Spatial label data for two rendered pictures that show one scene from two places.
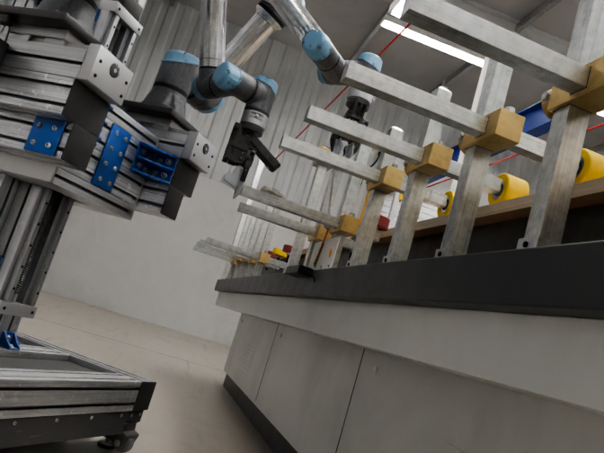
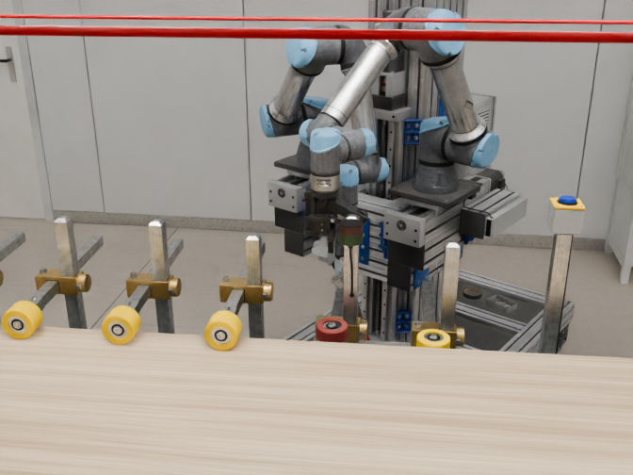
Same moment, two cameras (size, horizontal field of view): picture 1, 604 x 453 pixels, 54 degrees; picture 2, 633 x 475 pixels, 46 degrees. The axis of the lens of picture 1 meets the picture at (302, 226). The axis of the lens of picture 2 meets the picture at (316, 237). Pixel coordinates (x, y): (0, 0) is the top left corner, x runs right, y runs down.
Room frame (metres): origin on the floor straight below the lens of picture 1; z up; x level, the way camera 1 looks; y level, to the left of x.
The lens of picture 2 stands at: (2.23, -1.76, 1.82)
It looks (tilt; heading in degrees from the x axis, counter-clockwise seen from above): 23 degrees down; 108
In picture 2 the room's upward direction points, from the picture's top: straight up
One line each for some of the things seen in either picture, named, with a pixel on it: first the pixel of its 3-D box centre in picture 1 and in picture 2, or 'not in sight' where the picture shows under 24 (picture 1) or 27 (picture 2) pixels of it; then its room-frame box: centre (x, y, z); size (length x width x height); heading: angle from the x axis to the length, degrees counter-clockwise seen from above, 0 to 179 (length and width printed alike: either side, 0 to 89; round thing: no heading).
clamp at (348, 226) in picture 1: (343, 226); (341, 329); (1.76, -0.12, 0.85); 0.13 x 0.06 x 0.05; 12
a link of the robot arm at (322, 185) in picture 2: (360, 97); (325, 182); (1.69, -0.06, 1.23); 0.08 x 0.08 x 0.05
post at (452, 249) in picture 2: (320, 228); (446, 326); (2.02, -0.06, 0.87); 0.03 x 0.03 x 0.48; 12
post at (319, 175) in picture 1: (306, 220); (553, 312); (2.28, -0.01, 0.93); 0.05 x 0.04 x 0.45; 12
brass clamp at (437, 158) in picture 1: (426, 162); (154, 286); (1.27, -0.22, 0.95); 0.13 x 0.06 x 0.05; 12
